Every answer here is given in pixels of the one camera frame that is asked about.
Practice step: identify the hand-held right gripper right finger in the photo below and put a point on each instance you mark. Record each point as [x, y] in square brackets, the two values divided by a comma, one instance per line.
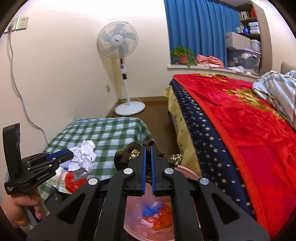
[152, 166]

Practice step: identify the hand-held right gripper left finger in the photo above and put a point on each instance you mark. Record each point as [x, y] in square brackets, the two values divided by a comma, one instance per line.
[144, 166]

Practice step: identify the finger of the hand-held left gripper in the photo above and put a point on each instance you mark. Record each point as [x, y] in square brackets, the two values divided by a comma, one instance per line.
[64, 160]
[57, 154]

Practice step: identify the printed white paper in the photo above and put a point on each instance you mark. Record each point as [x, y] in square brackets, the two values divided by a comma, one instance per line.
[84, 155]

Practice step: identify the brown floral cloth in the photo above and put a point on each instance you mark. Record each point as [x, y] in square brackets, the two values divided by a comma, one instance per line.
[122, 160]

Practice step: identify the pink plastic basin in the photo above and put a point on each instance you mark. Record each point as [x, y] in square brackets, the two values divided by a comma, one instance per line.
[136, 222]

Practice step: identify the person's left forearm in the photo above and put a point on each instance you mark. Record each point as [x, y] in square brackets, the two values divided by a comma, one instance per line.
[11, 231]

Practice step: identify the person's left hand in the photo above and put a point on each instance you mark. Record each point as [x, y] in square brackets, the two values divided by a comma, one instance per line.
[16, 208]

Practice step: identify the floral printed wrapper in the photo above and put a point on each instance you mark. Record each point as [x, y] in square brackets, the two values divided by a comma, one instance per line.
[57, 183]

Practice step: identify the red crumpled plastic bag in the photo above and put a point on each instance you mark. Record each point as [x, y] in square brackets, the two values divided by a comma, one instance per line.
[72, 183]

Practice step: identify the black packet with gold print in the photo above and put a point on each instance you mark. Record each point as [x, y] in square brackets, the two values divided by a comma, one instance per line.
[60, 198]

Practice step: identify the blue crumpled plastic piece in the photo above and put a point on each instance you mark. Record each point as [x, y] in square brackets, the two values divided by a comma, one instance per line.
[149, 210]

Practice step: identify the green checked tablecloth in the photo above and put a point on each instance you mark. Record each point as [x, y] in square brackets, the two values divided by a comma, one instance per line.
[111, 132]

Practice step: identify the orange mesh net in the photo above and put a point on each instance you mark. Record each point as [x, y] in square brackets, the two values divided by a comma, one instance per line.
[164, 220]

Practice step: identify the yellow patterned bed sheet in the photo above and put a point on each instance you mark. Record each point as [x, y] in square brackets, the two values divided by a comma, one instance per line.
[178, 115]

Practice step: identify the white window sill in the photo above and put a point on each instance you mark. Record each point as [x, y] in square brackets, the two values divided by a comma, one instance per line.
[185, 67]

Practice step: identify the potted green plant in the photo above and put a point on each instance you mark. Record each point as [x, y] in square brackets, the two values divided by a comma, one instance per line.
[183, 59]

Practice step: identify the pink folded cloth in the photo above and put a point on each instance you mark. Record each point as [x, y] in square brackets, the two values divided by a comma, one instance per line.
[208, 60]

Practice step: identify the white crumpled cloth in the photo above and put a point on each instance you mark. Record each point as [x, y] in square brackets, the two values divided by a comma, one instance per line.
[237, 69]

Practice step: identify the white standing fan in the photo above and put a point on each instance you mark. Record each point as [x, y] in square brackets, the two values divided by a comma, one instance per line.
[118, 39]

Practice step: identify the clear storage box with lid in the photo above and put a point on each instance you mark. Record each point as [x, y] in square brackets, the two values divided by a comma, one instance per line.
[242, 61]

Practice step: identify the blue curtain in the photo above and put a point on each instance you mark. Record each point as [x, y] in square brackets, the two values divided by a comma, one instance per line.
[198, 27]

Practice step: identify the blue striped duvet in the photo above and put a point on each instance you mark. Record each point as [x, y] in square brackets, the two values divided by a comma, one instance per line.
[277, 90]

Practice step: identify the grey cardboard box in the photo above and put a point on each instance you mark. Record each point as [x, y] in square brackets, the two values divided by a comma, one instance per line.
[237, 39]

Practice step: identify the white plastic container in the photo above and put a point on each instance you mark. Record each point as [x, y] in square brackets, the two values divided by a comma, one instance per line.
[255, 45]

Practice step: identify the blue and white packets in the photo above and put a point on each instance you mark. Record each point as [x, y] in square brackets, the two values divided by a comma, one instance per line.
[242, 29]

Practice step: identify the grey bed headboard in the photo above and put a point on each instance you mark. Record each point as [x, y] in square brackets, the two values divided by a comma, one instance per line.
[288, 67]

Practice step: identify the stack of folded white items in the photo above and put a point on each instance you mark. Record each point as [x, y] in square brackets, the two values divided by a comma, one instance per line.
[254, 27]

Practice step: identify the wooden bookshelf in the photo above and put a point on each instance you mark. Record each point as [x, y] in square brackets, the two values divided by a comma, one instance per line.
[251, 20]

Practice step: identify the row of books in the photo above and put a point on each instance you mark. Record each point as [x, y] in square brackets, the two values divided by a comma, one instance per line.
[246, 14]

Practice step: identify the low wall socket with plug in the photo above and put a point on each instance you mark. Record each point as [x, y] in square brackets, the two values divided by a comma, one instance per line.
[108, 88]

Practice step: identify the white wall outlet with plug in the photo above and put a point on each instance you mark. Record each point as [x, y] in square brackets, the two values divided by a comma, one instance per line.
[12, 24]

